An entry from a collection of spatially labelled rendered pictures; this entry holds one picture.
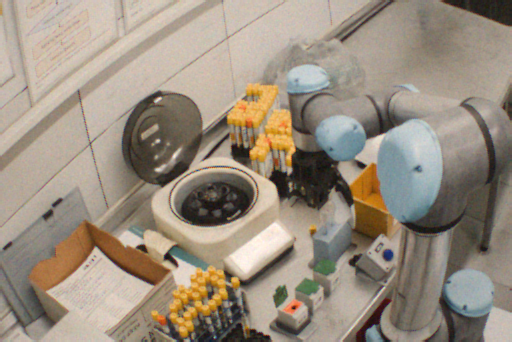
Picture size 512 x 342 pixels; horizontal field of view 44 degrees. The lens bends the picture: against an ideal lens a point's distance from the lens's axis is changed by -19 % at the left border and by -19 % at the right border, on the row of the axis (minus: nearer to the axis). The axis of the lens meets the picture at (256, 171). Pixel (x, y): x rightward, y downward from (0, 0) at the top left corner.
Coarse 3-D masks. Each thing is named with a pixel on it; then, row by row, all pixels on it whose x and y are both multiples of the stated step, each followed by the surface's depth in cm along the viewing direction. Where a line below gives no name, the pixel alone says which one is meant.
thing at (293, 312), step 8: (288, 304) 146; (296, 304) 145; (304, 304) 146; (280, 312) 145; (288, 312) 144; (296, 312) 144; (304, 312) 145; (280, 320) 147; (288, 320) 145; (296, 320) 144
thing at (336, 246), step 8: (328, 224) 159; (344, 224) 159; (320, 232) 158; (328, 232) 157; (336, 232) 157; (344, 232) 161; (320, 240) 156; (328, 240) 156; (336, 240) 159; (344, 240) 162; (320, 248) 158; (328, 248) 156; (336, 248) 160; (344, 248) 164; (352, 248) 165; (320, 256) 159; (328, 256) 158; (336, 256) 162; (344, 256) 164; (312, 264) 163
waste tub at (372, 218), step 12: (372, 168) 174; (360, 180) 171; (372, 180) 177; (360, 192) 174; (372, 192) 179; (360, 204) 164; (372, 204) 176; (384, 204) 175; (360, 216) 167; (372, 216) 164; (384, 216) 161; (360, 228) 169; (372, 228) 166; (384, 228) 163; (396, 228) 167
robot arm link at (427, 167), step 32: (416, 128) 86; (448, 128) 85; (480, 128) 85; (384, 160) 90; (416, 160) 83; (448, 160) 83; (480, 160) 85; (384, 192) 92; (416, 192) 83; (448, 192) 85; (416, 224) 90; (448, 224) 89; (416, 256) 96; (448, 256) 99; (416, 288) 100; (384, 320) 112; (416, 320) 106
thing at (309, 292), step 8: (304, 280) 152; (312, 280) 151; (296, 288) 150; (304, 288) 150; (312, 288) 150; (320, 288) 150; (296, 296) 151; (304, 296) 150; (312, 296) 149; (320, 296) 151; (312, 304) 150; (320, 304) 153; (312, 312) 152
